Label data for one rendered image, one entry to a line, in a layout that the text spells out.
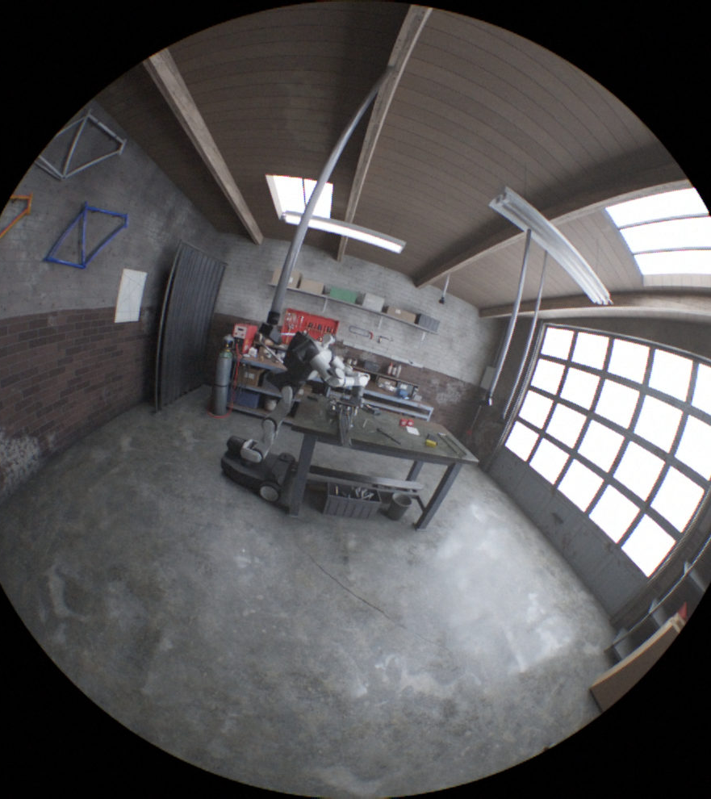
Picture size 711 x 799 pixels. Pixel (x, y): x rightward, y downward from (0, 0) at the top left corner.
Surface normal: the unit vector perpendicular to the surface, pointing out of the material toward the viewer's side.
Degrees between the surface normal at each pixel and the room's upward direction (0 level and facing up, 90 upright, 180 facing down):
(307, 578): 0
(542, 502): 90
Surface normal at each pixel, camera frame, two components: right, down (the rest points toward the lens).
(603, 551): -0.95, -0.24
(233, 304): 0.11, 0.31
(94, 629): 0.29, -0.92
